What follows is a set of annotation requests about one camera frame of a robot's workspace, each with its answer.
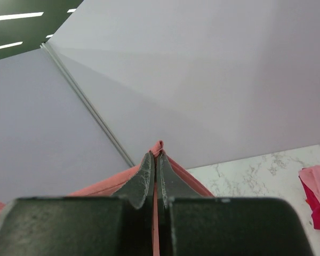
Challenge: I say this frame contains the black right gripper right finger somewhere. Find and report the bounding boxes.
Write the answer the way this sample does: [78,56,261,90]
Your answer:
[157,153,201,209]

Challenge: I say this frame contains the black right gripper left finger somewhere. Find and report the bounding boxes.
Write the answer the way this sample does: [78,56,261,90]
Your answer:
[111,151,155,209]

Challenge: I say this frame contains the magenta red folded t-shirt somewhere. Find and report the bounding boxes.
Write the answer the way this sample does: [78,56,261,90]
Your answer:
[301,181,320,230]

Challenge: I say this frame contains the salmon red t-shirt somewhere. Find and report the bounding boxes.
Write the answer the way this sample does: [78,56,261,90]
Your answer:
[0,142,211,255]

